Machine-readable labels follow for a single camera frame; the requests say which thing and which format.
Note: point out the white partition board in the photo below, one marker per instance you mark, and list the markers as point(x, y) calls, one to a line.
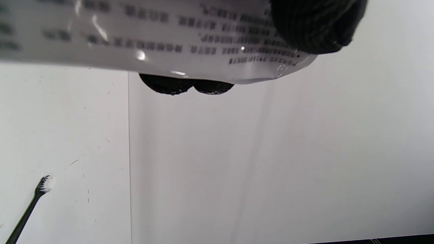
point(271, 152)

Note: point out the person's left hand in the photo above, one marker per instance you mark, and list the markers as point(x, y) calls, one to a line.
point(318, 23)

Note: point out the white toothpaste tube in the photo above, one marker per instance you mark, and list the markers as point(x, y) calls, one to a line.
point(152, 34)

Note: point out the black toothbrush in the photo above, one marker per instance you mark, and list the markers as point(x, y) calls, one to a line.
point(25, 213)

